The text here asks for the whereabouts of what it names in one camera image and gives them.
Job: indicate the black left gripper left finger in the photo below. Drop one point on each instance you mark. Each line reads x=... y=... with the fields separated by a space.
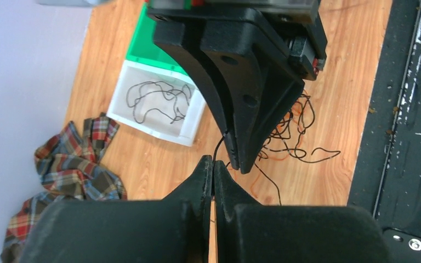
x=172 y=229

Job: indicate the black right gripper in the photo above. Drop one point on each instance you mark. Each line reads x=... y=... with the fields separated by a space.
x=239 y=61

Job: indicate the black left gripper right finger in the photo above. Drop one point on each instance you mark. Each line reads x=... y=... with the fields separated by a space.
x=248 y=231

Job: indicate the white plastic bin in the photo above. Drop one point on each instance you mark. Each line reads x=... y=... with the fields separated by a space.
x=164 y=104

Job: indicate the green plastic bin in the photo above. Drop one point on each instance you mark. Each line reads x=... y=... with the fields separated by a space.
x=143 y=50

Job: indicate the plaid flannel shirt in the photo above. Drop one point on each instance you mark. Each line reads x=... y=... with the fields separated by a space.
x=68 y=166

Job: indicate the black mounting rail base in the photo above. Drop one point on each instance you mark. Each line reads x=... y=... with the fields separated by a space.
x=387 y=176

